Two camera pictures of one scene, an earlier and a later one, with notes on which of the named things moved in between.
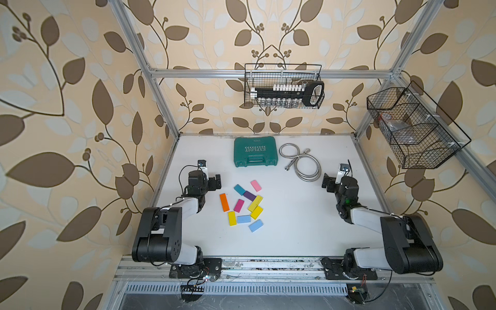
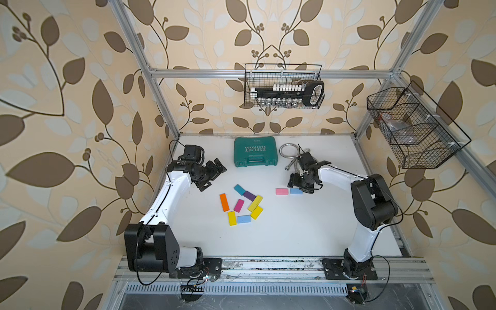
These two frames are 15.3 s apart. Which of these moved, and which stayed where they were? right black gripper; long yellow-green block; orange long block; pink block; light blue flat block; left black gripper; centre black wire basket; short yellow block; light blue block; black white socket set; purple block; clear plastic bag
Moved: pink block; left black gripper; right black gripper; light blue block
Stayed: purple block; clear plastic bag; centre black wire basket; short yellow block; black white socket set; orange long block; light blue flat block; long yellow-green block
